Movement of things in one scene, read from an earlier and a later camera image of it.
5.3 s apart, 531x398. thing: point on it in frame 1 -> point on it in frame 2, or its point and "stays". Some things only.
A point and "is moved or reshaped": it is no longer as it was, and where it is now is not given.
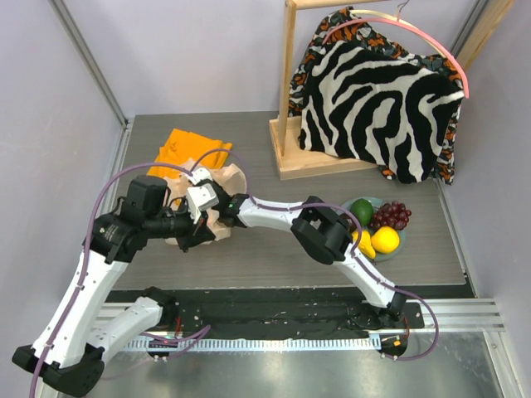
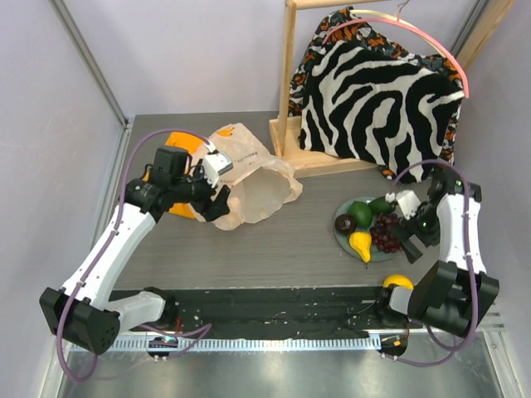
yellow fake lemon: (385, 240) -> (399, 280)
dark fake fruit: (351, 225) stays
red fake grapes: (392, 215) is moved or reshaped
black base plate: (284, 314) stays
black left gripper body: (182, 227) -> (195, 191)
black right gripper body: (211, 182) -> (406, 234)
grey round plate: (375, 202) -> (377, 254)
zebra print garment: (378, 107) stays
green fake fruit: (363, 211) stays
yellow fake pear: (365, 246) stays
